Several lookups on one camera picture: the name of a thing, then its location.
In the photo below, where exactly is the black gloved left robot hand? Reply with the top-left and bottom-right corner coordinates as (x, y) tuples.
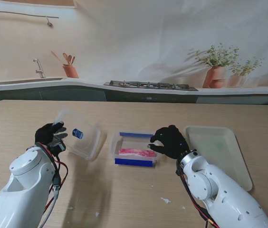
(34, 121), (67, 146)

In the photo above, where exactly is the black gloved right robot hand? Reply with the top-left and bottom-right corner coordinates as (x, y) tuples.
(149, 125), (190, 160)

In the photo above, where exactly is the clear container with blue clips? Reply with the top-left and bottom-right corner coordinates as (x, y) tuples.
(110, 129), (161, 168)

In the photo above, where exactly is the clear lid with blue label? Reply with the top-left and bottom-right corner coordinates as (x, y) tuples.
(53, 109), (101, 160)

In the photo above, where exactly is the stack of raw bacon slices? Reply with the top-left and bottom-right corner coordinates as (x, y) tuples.
(118, 147), (157, 158)

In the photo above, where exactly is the cream plastic tray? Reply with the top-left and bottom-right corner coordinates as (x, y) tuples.
(183, 125), (253, 191)

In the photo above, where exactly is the kitchen print backdrop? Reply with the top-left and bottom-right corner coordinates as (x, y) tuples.
(0, 0), (268, 105)

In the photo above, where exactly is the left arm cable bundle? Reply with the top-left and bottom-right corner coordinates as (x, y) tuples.
(38, 142), (69, 228)

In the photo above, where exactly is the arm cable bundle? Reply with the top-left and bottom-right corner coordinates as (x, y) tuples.
(175, 159), (220, 228)
(38, 142), (69, 228)

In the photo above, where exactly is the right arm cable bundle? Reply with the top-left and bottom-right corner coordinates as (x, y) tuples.
(175, 159), (220, 228)

